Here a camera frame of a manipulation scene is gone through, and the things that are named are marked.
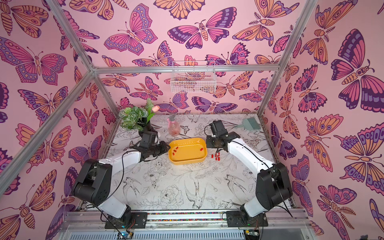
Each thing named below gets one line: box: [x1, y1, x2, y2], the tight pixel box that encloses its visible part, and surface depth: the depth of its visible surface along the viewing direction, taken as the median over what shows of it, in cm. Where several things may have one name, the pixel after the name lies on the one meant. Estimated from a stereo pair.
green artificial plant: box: [119, 98, 160, 131], surface depth 87 cm
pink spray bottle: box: [167, 115, 181, 137], surface depth 111 cm
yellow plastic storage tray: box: [168, 137, 208, 165], surface depth 102 cm
